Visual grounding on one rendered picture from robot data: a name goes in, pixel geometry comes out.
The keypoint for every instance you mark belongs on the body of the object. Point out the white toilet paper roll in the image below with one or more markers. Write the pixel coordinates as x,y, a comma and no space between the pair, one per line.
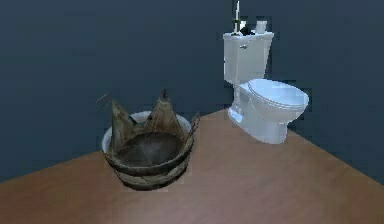
261,26

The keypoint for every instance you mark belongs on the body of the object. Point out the small black object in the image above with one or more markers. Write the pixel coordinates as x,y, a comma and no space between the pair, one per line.
246,30

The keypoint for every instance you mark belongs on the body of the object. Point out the brown wooden tapered drum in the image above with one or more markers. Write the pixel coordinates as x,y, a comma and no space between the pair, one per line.
150,156

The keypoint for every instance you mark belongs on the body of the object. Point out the white candle on dark holder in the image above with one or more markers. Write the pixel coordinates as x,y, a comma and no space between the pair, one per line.
237,20

